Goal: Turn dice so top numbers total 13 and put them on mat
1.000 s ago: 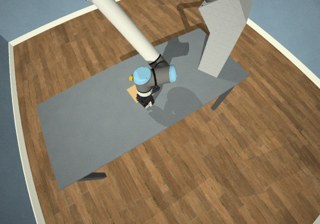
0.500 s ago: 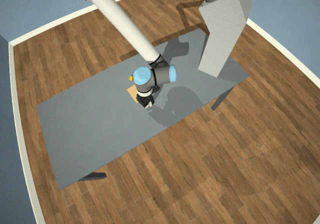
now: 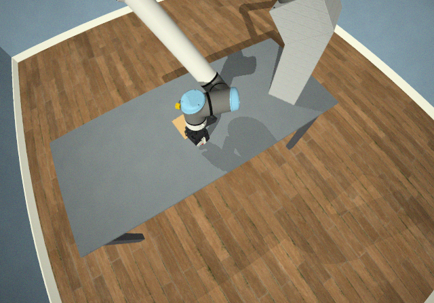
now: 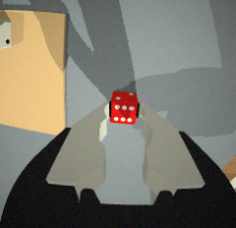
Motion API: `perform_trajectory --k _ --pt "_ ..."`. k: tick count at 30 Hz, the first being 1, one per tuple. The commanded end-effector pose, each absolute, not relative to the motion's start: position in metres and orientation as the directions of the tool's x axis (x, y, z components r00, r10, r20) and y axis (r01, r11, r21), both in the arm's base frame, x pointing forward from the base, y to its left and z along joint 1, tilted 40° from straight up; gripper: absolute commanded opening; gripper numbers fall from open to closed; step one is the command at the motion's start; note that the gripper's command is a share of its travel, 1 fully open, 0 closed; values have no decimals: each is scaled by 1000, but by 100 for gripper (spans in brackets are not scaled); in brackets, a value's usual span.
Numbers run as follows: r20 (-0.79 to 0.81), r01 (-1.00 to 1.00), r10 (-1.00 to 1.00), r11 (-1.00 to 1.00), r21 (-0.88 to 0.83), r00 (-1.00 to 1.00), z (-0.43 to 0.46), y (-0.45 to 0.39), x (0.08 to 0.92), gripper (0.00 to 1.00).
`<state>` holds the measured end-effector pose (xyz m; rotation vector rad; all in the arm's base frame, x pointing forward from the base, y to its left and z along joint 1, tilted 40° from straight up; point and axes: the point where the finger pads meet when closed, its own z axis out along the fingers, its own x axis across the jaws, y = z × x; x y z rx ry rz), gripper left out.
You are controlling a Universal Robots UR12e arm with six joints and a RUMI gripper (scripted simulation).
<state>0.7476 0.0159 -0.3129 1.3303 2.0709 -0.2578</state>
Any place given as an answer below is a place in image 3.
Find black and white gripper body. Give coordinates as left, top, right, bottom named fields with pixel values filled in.
left=184, top=126, right=208, bottom=146

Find tan flat mat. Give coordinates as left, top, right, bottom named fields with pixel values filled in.
left=172, top=115, right=187, bottom=139

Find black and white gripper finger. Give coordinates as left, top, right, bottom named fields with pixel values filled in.
left=197, top=133, right=210, bottom=146

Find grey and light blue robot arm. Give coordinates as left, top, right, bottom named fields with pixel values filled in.
left=117, top=0, right=240, bottom=131

